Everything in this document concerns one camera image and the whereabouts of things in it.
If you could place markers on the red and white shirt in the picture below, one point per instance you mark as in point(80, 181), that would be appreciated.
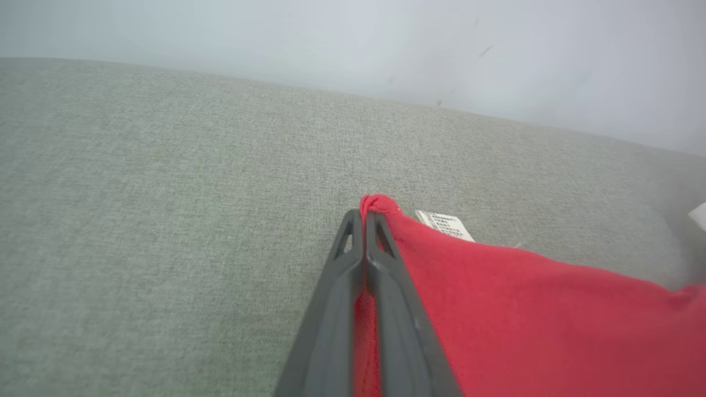
point(540, 331)

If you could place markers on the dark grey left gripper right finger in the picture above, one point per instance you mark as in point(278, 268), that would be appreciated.
point(402, 342)

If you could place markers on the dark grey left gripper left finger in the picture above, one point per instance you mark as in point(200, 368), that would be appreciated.
point(331, 331)

